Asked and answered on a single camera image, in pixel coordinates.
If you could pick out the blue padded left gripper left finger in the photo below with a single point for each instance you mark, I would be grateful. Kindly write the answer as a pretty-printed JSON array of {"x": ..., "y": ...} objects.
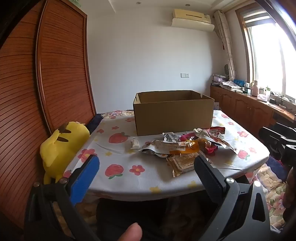
[{"x": 81, "y": 179}]

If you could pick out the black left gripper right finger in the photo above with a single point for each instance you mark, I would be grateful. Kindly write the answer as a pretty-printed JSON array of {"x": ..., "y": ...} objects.
[{"x": 213, "y": 181}]

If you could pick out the brown cracker packet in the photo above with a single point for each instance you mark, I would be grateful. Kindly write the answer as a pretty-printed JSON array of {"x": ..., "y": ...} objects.
[{"x": 183, "y": 163}]

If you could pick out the white red snack pouch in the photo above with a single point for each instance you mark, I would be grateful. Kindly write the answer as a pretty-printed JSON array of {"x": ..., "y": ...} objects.
[{"x": 215, "y": 135}]

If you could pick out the white orange snack pouch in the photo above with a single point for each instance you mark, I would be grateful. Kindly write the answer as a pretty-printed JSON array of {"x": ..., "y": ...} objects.
[{"x": 169, "y": 145}]

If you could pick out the person's left hand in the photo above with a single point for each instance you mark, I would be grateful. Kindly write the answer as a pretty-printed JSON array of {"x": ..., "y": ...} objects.
[{"x": 133, "y": 233}]

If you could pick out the clutter on cabinet top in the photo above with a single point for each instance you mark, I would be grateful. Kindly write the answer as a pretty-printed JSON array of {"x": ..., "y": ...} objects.
[{"x": 220, "y": 85}]

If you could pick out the wooden sideboard cabinet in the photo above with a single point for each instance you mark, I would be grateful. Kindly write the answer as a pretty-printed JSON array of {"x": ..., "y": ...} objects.
[{"x": 249, "y": 112}]

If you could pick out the yellow Pikachu plush toy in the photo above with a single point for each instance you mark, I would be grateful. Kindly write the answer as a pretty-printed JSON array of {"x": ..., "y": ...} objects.
[{"x": 61, "y": 147}]

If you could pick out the floral white bed sheet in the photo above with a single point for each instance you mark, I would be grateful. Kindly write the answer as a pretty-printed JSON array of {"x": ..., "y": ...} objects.
[{"x": 133, "y": 168}]

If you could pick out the floral quilt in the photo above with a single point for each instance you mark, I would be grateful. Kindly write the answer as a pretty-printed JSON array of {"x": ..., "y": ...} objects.
[{"x": 274, "y": 189}]

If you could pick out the dark blue blanket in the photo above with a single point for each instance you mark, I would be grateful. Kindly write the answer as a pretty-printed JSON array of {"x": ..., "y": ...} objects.
[{"x": 94, "y": 123}]

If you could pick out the pink bottle on cabinet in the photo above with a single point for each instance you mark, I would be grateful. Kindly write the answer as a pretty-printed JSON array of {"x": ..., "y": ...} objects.
[{"x": 254, "y": 89}]

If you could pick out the small white candy packet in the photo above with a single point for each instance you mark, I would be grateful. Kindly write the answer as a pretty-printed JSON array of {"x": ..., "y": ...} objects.
[{"x": 135, "y": 144}]

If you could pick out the brown cardboard box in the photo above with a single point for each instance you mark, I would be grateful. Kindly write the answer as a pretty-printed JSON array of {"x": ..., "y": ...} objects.
[{"x": 175, "y": 111}]

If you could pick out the wooden louvered wardrobe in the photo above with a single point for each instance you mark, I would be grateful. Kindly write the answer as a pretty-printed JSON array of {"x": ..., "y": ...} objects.
[{"x": 44, "y": 83}]

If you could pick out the floral window curtain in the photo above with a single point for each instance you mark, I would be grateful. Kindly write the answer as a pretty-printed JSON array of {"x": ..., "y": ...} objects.
[{"x": 224, "y": 31}]

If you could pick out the window with wooden frame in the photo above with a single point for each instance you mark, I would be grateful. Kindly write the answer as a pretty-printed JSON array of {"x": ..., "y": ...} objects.
[{"x": 270, "y": 53}]

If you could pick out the white wall switch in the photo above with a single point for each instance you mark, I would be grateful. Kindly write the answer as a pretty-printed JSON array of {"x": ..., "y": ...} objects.
[{"x": 185, "y": 75}]

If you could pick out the white wall air conditioner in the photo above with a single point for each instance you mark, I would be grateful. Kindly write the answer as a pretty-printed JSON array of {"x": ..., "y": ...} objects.
[{"x": 192, "y": 20}]

